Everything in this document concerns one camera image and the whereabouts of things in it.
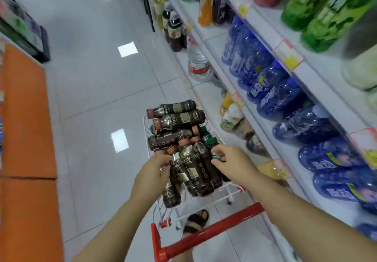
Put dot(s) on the person's left hand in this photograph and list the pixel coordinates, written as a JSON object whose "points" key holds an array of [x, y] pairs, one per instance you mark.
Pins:
{"points": [[147, 182]]}

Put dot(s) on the person's right hand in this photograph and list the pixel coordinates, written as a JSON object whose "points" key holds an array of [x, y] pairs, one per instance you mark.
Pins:
{"points": [[238, 167]]}

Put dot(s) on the pile of dark coffee bottles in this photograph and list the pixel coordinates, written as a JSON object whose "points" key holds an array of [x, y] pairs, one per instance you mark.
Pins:
{"points": [[176, 117]]}

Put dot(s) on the red-handled white wire cart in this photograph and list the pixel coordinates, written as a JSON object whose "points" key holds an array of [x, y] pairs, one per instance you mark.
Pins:
{"points": [[206, 232]]}

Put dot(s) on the store shelving unit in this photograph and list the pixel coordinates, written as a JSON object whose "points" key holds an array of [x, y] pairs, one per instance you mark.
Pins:
{"points": [[321, 70]]}

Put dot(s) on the person's left forearm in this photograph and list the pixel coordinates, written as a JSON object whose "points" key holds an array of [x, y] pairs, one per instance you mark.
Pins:
{"points": [[117, 235]]}

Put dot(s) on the person's right forearm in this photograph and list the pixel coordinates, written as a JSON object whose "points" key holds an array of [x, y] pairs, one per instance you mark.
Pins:
{"points": [[309, 226]]}

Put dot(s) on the purple juice bottle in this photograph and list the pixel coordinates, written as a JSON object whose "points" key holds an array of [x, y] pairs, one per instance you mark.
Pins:
{"points": [[255, 145]]}

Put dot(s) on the white green-label juice bottle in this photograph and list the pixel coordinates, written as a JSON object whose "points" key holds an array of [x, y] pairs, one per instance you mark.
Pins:
{"points": [[232, 117]]}

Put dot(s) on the person's left black sandal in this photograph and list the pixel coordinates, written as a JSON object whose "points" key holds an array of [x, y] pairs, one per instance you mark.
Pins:
{"points": [[194, 219]]}

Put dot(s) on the yellow juice bottle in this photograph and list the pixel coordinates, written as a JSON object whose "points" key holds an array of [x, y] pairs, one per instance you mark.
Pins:
{"points": [[226, 104]]}

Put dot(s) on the person's left leg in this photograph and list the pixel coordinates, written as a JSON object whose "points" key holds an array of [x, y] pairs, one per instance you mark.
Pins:
{"points": [[184, 256]]}

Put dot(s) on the large water bottle red label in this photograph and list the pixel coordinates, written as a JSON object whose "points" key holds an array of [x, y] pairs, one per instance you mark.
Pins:
{"points": [[200, 64]]}

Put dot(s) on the dark drink bottle white cap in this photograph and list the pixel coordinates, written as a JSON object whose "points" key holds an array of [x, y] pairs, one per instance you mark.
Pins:
{"points": [[176, 35], [166, 20]]}

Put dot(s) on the bright green drink bottle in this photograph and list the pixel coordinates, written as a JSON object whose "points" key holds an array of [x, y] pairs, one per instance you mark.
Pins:
{"points": [[306, 3], [335, 20]]}

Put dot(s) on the red yellow price tag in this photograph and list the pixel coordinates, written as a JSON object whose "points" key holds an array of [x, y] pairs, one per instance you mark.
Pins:
{"points": [[243, 10], [365, 141], [290, 60], [239, 103], [284, 170]]}

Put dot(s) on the row of blue drink bottles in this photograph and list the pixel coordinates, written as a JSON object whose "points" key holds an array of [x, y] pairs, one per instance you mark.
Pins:
{"points": [[274, 94]]}

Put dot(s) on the orange panelled display rack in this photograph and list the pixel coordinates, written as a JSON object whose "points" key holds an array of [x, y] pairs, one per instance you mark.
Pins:
{"points": [[26, 123]]}

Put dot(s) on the dark green upright panel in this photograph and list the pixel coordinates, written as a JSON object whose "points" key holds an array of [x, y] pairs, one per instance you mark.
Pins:
{"points": [[148, 11]]}

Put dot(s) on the black low display stand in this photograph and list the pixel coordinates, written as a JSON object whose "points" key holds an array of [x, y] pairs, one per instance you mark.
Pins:
{"points": [[29, 35]]}

